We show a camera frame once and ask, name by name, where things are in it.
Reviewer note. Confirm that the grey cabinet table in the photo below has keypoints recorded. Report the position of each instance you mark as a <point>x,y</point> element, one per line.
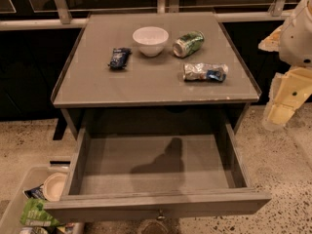
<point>87,81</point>

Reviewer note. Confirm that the white paper plate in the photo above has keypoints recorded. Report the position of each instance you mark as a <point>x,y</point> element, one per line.
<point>53,186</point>

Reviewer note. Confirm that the clear plastic storage bin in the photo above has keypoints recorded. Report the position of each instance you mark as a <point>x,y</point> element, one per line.
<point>10,222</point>

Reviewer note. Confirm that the green chip bag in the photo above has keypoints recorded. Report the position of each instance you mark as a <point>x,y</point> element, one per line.
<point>33,214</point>

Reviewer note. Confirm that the open grey top drawer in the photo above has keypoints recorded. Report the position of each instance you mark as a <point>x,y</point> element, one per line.
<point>119,177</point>

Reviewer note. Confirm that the green soda can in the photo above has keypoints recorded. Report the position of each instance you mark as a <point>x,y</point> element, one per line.
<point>188,44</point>

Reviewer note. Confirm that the dark blue snack bag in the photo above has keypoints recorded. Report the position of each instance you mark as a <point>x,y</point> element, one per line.
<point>35,192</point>

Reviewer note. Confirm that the white ceramic bowl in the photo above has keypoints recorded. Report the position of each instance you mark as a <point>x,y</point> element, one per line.
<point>151,40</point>

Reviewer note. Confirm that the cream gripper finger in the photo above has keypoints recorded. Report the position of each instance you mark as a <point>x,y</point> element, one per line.
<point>287,93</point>
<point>272,42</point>

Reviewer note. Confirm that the dark blue snack packet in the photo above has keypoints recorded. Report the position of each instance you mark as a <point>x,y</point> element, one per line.
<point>119,58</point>

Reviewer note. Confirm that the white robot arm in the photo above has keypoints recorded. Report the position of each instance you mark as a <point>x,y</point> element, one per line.
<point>293,41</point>

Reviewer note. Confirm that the metal drawer knob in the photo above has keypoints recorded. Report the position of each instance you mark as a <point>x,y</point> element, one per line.
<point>161,216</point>

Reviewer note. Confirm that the metal railing frame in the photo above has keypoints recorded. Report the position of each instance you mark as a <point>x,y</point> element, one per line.
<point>53,14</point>

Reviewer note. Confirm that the crushed silver blue redbull can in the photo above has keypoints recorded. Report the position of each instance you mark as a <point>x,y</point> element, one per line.
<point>205,71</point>

